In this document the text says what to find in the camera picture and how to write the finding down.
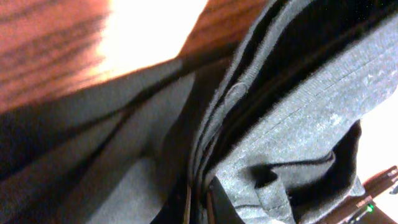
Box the black t-shirt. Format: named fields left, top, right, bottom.
left=1, top=0, right=397, bottom=223

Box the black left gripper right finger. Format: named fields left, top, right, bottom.
left=206, top=177, right=244, bottom=224

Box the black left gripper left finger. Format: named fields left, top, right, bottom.
left=150, top=183, right=191, bottom=224

